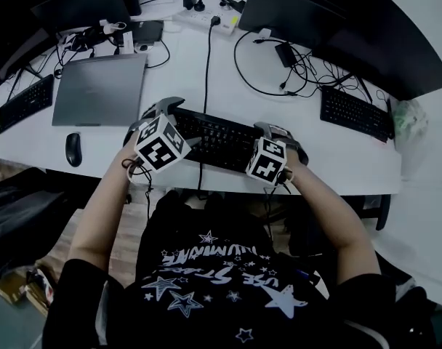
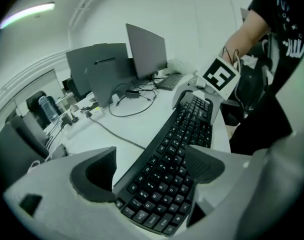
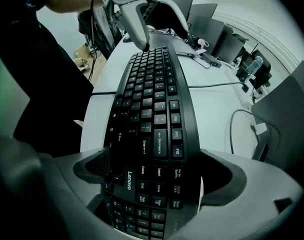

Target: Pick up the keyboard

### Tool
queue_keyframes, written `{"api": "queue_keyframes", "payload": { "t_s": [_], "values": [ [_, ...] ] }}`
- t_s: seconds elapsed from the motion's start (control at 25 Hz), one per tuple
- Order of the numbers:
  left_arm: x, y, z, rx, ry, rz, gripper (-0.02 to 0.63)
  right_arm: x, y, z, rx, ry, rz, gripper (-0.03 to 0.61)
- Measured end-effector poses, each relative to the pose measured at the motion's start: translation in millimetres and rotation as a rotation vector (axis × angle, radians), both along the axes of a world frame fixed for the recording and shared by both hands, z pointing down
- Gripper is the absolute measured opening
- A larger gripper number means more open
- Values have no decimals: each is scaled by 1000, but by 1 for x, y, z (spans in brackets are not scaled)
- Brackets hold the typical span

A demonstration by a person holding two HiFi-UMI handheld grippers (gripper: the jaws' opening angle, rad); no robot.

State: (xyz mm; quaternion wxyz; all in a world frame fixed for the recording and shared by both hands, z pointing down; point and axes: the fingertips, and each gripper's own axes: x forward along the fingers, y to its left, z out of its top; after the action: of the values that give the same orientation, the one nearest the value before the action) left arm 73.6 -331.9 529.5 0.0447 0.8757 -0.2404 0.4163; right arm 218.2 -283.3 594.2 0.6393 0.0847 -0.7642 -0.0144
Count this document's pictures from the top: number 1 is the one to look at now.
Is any person's right forearm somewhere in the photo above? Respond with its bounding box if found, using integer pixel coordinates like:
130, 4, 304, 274
284, 151, 382, 286

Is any white power strip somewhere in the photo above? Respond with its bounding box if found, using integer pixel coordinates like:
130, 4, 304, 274
171, 7, 241, 38

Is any black wrist cord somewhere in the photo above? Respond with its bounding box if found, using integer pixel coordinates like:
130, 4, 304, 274
121, 157, 155, 225
262, 168, 294, 240

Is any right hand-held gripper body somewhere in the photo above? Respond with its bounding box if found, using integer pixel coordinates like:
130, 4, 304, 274
245, 124, 310, 186

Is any white paper tag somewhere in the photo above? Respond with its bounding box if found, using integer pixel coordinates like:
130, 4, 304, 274
120, 31, 135, 55

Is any black office chair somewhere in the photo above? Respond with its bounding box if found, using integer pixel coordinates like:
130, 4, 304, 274
0, 167, 100, 280

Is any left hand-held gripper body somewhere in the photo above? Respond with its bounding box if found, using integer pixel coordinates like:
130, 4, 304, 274
123, 99, 192, 175

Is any clear plastic bag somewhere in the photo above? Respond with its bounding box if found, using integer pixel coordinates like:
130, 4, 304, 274
393, 97, 430, 153

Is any person's left forearm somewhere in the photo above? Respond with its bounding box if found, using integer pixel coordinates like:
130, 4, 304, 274
67, 144, 144, 268

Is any black power brick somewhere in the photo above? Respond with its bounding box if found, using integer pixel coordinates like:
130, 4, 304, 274
274, 41, 299, 69

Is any white charger plug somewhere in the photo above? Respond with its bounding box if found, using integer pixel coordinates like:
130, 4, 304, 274
98, 19, 128, 36

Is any black box device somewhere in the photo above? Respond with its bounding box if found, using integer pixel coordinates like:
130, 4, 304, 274
131, 20, 165, 45

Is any black keyboard with cable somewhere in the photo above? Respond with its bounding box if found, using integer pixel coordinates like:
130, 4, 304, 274
169, 107, 266, 200

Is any grey closed laptop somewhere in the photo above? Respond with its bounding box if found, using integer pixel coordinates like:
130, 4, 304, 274
51, 52, 149, 128

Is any black plug with cable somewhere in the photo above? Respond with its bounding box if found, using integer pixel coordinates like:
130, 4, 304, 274
203, 15, 222, 115

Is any black right wrist cord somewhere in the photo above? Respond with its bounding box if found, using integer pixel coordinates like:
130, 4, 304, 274
262, 168, 294, 240

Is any black left wrist cord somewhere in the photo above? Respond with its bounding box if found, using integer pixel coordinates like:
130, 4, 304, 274
121, 157, 155, 225

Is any small black keyboard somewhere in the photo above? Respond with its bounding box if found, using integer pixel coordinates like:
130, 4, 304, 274
0, 73, 56, 135

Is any black star print shirt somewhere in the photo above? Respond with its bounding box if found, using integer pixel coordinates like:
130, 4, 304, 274
41, 190, 437, 349

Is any black computer mouse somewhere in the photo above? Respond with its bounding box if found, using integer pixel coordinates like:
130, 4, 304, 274
64, 132, 84, 169

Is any large black curved monitor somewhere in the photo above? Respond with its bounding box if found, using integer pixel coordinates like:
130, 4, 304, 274
310, 0, 442, 103

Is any black chair armrest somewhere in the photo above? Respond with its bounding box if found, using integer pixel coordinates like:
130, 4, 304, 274
374, 193, 392, 232

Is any long black looped cable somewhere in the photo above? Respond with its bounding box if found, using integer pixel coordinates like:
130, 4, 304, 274
233, 30, 318, 98

